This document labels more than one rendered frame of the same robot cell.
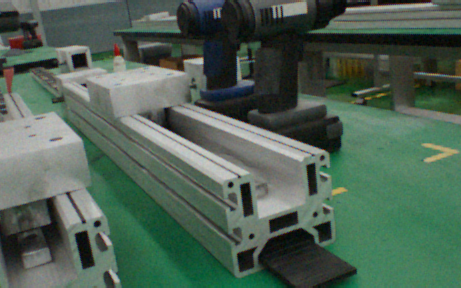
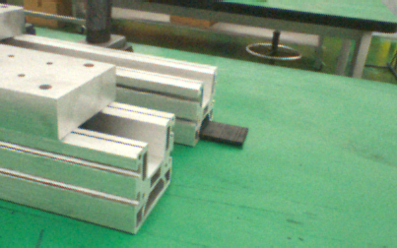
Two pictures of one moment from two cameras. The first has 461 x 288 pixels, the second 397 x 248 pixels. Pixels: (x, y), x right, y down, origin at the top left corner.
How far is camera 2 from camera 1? 0.41 m
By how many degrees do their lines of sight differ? 50
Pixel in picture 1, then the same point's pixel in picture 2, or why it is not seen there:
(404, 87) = not seen: hidden behind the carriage
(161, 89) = (7, 21)
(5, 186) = (86, 104)
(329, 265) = (235, 129)
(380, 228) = (222, 109)
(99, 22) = not seen: outside the picture
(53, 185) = (103, 100)
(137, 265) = not seen: hidden behind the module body
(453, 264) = (273, 119)
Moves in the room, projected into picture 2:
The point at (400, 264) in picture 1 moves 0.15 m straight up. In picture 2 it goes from (254, 124) to (270, 26)
